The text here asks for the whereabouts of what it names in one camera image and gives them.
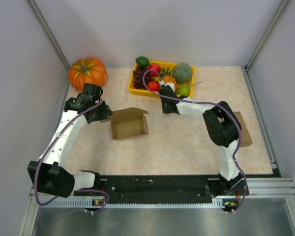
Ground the brown cardboard box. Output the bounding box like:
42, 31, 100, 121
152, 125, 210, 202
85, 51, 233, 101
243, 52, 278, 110
234, 112, 253, 148

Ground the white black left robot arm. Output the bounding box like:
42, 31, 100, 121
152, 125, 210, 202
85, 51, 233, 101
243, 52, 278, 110
28, 84, 113, 198

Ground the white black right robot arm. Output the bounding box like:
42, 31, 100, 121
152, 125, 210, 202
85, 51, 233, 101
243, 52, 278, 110
159, 85, 242, 195

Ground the light green apple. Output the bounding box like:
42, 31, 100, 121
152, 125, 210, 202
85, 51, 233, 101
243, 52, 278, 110
176, 81, 202, 96

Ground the red apple front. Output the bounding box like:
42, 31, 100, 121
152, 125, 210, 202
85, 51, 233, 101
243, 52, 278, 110
147, 81, 160, 92

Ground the red apple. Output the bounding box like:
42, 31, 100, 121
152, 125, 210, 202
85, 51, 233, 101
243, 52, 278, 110
147, 81, 160, 92
148, 63, 160, 77

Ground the orange horned melon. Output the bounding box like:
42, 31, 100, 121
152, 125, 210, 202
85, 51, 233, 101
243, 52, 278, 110
160, 67, 177, 86

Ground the green netted melon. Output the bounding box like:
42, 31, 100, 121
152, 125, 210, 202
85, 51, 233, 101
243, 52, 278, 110
172, 63, 193, 83

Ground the yellow plastic fruit tray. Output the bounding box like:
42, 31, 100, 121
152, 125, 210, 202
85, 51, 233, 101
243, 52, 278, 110
128, 57, 196, 97

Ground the purple grape bunch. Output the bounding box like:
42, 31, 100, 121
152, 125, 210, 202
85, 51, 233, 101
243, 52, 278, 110
133, 66, 155, 90

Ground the red apple rear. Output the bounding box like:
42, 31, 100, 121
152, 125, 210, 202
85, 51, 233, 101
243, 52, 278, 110
148, 63, 160, 77

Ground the orange pumpkin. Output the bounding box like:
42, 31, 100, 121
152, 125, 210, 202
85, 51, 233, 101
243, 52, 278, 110
67, 57, 107, 91

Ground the dark green lime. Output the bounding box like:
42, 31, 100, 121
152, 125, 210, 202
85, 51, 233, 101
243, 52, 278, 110
135, 56, 150, 68

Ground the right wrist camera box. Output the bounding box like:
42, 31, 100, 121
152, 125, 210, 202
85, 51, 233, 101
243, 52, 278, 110
159, 80, 175, 92

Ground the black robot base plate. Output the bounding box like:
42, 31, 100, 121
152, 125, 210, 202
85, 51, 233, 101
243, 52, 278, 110
73, 174, 248, 204

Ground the aluminium frame post right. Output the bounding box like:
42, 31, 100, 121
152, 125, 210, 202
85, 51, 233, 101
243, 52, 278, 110
244, 0, 292, 72

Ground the aluminium frame post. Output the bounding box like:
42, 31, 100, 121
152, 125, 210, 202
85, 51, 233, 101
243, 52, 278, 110
244, 0, 292, 72
27, 0, 71, 71

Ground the white slotted cable duct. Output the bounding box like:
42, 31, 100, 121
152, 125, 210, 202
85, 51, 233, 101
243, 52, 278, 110
45, 198, 236, 210

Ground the aluminium frame post left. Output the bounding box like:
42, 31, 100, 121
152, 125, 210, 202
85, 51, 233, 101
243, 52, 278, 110
27, 0, 71, 71

